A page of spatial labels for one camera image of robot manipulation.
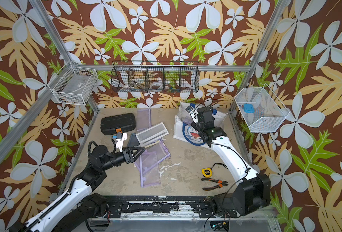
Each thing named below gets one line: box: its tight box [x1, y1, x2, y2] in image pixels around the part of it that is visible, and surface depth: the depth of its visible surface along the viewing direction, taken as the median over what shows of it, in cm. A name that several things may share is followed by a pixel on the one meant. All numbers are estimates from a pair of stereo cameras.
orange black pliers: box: [200, 177, 229, 191], surface depth 84 cm
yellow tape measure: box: [201, 167, 213, 178], surface depth 87 cm
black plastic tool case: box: [100, 113, 136, 136], surface depth 107 cm
